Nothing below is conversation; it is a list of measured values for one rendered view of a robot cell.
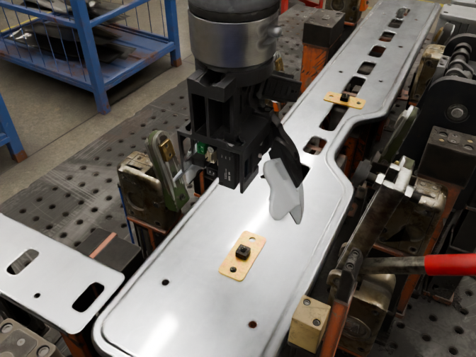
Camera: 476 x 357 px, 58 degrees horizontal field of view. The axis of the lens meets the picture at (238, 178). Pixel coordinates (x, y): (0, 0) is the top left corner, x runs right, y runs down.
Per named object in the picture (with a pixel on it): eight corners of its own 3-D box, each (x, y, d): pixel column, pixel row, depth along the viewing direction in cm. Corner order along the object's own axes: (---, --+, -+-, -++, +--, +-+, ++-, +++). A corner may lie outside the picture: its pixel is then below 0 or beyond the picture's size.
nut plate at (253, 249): (244, 230, 64) (244, 225, 63) (267, 239, 63) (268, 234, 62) (216, 272, 58) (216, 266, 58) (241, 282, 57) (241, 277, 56)
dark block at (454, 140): (374, 287, 92) (433, 123, 64) (407, 300, 89) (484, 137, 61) (367, 305, 88) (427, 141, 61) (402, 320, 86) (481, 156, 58)
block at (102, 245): (129, 312, 87) (100, 217, 69) (175, 336, 84) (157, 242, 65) (97, 352, 81) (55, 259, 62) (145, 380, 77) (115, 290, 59)
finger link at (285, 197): (280, 251, 47) (236, 185, 44) (301, 216, 51) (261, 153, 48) (304, 249, 45) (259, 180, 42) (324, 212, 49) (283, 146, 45)
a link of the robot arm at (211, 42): (216, -16, 39) (299, -1, 36) (218, 33, 42) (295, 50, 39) (169, 13, 34) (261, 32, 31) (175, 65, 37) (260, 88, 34)
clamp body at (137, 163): (159, 263, 97) (134, 138, 74) (203, 284, 93) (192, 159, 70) (133, 293, 91) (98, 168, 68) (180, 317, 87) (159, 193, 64)
